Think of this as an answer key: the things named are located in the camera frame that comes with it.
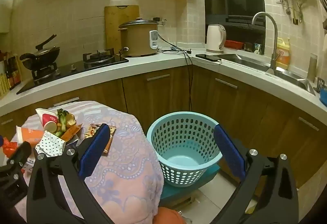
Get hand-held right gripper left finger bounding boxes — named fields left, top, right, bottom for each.
left=26, top=123, right=120, bottom=224

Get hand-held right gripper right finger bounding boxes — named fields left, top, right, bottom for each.
left=209, top=124, right=299, bottom=224

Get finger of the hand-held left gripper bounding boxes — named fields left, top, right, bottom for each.
left=8, top=141, right=32, bottom=171

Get red-orange wrapper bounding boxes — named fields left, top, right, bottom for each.
left=2, top=137, right=19, bottom=160

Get orange and white carton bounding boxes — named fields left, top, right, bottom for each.
left=16, top=125, right=46, bottom=144

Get brown snack packet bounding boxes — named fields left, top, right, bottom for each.
left=84, top=123, right=116, bottom=154

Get polka-dot carton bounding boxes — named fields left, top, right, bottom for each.
left=34, top=130, right=65, bottom=158

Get orange snack wrapper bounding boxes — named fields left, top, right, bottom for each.
left=61, top=124, right=83, bottom=141

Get red and white paper cup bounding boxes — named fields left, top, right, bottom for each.
left=35, top=108, right=60, bottom=132

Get light blue plastic basket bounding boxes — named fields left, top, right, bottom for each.
left=146, top=111, right=223, bottom=188

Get broccoli scrap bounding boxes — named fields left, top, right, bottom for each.
left=52, top=109, right=69, bottom=138

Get teal stool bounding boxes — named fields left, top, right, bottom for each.
left=160, top=163, right=221, bottom=208

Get yellow woven basket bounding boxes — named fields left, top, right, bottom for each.
left=0, top=73, right=11, bottom=99

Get dark sauce bottles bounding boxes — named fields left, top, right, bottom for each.
left=0, top=52, right=22, bottom=90

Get wooden base cabinets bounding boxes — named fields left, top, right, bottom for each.
left=0, top=64, right=327, bottom=189

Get black glass gas stove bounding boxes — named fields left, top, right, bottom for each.
left=17, top=48, right=129, bottom=95

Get orange round object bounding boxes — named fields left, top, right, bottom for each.
left=153, top=207, right=188, bottom=224

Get steel kitchen sink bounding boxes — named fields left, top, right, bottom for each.
left=217, top=53, right=316, bottom=95

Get black smartphone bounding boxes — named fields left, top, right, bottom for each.
left=195, top=54, right=222, bottom=63

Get black wok with lid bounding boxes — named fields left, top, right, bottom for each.
left=20, top=34, right=61, bottom=70

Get red plastic container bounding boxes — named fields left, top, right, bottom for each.
left=224, top=40, right=244, bottom=50

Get yellow detergent bottle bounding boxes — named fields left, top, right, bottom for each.
left=275, top=37, right=292, bottom=70

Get dark knife rack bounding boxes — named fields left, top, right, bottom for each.
left=314, top=77, right=325, bottom=93

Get white electric kettle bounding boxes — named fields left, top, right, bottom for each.
left=206, top=24, right=227, bottom=54

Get steel kitchen faucet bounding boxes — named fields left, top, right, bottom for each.
left=252, top=12, right=279, bottom=76

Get steel stock pot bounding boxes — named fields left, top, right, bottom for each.
left=118, top=18, right=159, bottom=57

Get wooden cutting board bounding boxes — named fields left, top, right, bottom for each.
left=104, top=5, right=140, bottom=53

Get hanging kitchen tool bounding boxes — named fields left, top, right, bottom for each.
left=292, top=0, right=305, bottom=26

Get black power cable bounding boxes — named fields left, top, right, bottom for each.
left=157, top=32, right=195, bottom=112

